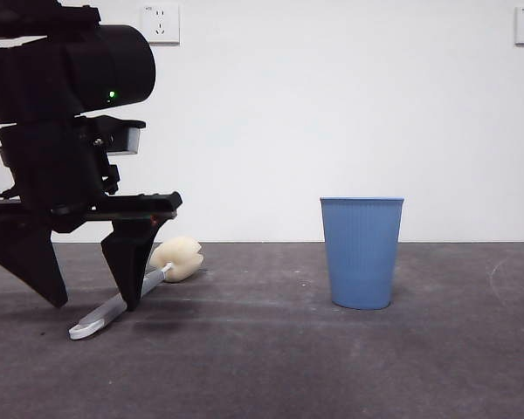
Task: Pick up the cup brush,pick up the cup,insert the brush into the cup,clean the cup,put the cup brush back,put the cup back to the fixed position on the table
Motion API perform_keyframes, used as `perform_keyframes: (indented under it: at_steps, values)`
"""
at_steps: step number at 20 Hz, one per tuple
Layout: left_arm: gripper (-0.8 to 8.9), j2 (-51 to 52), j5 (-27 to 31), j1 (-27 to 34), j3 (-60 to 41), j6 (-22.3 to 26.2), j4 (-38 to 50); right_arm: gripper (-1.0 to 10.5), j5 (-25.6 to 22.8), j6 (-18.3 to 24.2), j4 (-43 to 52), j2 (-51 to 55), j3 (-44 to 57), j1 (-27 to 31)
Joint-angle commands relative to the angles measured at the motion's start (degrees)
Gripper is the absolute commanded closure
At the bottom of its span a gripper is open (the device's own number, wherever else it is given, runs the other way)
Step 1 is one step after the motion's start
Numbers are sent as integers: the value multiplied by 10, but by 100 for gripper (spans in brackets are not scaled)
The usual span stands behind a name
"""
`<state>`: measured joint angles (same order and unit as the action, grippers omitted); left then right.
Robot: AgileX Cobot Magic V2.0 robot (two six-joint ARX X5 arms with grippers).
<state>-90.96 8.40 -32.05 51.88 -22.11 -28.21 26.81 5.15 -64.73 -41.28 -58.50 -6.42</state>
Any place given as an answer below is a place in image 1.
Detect cup brush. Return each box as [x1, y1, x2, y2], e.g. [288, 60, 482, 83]
[68, 236, 204, 341]

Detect blue ribbed plastic cup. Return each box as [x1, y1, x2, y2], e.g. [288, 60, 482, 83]
[319, 196, 405, 311]

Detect left wrist grey camera box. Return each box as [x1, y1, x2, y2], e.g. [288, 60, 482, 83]
[107, 120, 148, 156]

